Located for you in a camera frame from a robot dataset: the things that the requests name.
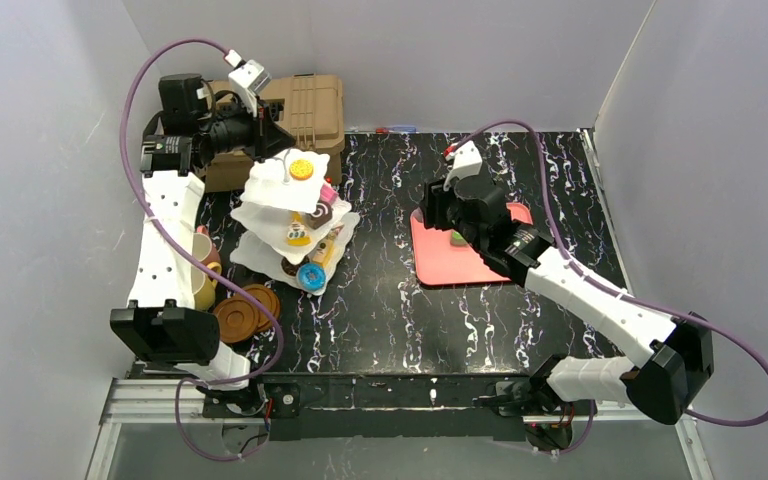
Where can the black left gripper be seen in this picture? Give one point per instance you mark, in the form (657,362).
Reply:
(263,126)

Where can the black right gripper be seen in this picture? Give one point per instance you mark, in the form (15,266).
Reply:
(432,206)

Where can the green roll cake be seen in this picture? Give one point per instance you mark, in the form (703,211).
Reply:
(457,240)

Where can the round orange waffle cookie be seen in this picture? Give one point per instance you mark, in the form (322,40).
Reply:
(301,169)

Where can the tan plastic tool case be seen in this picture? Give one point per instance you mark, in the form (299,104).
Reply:
(311,108)

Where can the pink serving tray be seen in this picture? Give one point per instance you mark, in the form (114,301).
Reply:
(439,262)

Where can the pink cake slice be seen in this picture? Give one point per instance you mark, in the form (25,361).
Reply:
(328,195)

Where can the white three-tier cake stand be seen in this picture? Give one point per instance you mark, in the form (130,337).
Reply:
(270,201)

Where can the yellow cake slice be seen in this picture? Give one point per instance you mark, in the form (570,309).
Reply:
(297,234)

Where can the yellow cake with cherry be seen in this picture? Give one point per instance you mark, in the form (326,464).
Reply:
(323,252)

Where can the chocolate donut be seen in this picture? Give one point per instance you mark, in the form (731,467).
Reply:
(289,268)

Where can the blue donut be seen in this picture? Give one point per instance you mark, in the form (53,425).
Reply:
(311,277)

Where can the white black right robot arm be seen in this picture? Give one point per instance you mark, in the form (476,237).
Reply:
(665,360)

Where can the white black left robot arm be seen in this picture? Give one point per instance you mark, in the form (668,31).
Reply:
(164,283)

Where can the pink mug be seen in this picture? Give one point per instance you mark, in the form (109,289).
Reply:
(203,247)

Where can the yellow mug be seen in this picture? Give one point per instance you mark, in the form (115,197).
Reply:
(203,289)

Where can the stack of brown wooden coasters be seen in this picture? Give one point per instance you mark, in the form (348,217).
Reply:
(239,319)

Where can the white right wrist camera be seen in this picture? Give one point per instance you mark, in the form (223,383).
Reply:
(465,161)

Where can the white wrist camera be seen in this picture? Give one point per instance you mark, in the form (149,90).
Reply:
(248,81)
(465,161)

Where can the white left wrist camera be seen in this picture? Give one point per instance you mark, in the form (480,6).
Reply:
(248,81)

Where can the aluminium frame rail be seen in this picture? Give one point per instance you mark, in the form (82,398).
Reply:
(286,396)

